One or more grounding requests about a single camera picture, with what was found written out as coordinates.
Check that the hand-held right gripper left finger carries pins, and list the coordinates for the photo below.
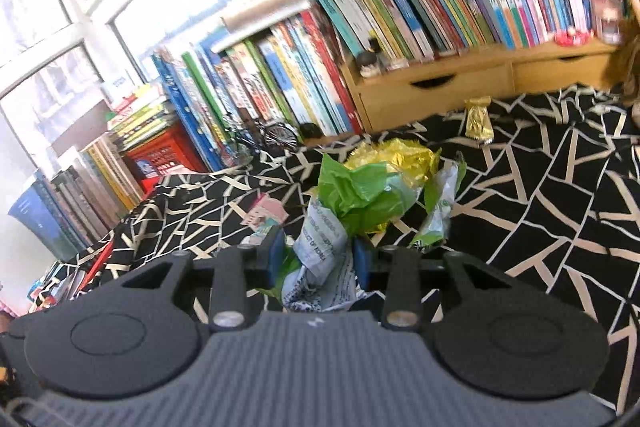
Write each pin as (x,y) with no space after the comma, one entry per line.
(275,254)

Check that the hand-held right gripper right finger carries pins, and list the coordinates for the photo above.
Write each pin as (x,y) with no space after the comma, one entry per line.
(362,263)

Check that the green printed wrapper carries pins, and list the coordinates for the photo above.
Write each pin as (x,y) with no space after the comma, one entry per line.
(320,257)

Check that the gold foil bag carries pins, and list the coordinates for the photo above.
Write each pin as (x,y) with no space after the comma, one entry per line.
(400,162)

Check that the row of tall colourful books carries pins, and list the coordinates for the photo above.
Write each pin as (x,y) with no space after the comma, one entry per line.
(260,82)

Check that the stack of flat-lying books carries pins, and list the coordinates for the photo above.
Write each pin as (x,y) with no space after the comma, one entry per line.
(140,117)

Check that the row of grey books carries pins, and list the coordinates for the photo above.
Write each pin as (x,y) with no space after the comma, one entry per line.
(80,197)

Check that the macaron print snack packet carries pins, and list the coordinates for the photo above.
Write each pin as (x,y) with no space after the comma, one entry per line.
(265,212)

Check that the silver green snack packet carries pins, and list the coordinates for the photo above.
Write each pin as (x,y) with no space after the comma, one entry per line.
(440,207)

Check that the miniature bicycle model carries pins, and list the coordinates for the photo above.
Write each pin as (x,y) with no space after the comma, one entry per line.
(265,137)

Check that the small black round object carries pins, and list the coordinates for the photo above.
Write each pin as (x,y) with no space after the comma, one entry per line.
(310,130)

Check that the red plastic crate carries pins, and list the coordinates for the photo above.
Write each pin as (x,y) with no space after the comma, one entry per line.
(160,154)

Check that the red flat book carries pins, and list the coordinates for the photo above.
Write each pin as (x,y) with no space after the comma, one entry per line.
(97,262)

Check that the small gold snack packet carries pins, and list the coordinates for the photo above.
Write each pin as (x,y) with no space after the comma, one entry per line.
(479,119)

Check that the black white patterned blanket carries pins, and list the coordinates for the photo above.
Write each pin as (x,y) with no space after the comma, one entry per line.
(550,207)

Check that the small dark-haired figurine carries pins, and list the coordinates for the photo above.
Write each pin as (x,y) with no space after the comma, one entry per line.
(370,59)

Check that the wooden drawer organizer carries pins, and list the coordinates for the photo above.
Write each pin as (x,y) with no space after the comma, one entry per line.
(475,82)

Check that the red white small ornament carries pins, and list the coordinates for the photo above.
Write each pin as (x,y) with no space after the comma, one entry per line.
(572,38)

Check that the white window frame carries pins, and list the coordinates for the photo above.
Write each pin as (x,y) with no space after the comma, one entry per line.
(80,32)

